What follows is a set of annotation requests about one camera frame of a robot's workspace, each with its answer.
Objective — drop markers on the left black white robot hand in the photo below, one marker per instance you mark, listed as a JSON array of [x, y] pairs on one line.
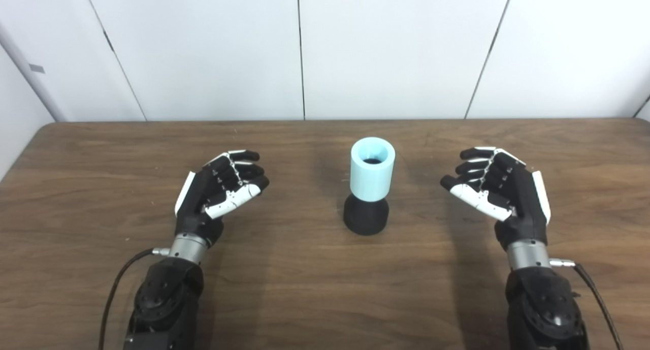
[[203, 197]]

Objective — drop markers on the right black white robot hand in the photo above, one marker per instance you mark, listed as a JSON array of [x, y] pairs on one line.
[[523, 197]]

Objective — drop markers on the black flared nozzle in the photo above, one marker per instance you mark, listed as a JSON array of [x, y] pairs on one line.
[[365, 218]]

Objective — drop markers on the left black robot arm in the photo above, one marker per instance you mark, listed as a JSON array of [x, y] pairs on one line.
[[162, 299]]

